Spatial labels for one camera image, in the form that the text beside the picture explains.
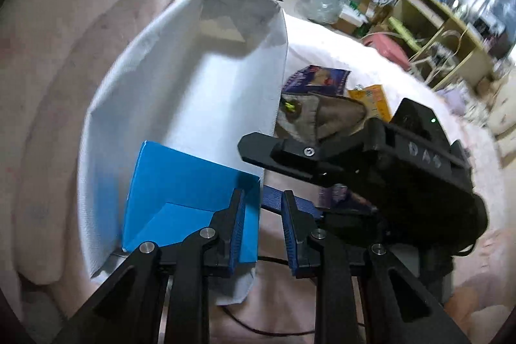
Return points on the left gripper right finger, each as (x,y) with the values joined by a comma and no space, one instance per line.
(313,249)

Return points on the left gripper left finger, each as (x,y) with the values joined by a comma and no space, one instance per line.
(215,249)

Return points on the orange cracker packet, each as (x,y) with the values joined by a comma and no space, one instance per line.
(374,100)

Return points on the plaid fabric pouch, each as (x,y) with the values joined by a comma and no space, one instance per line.
(313,118)

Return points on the white bed cover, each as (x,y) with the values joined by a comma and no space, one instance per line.
(384,302)

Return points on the dark blue biscuit packet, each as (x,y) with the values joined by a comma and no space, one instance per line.
(317,79)

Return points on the yellow wooden shelf unit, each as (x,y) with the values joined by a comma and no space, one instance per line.
(440,47)

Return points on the white fabric storage box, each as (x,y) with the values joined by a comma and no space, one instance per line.
(197,79)

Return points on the clear plastic bag bin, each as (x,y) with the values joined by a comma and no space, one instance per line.
(324,12)

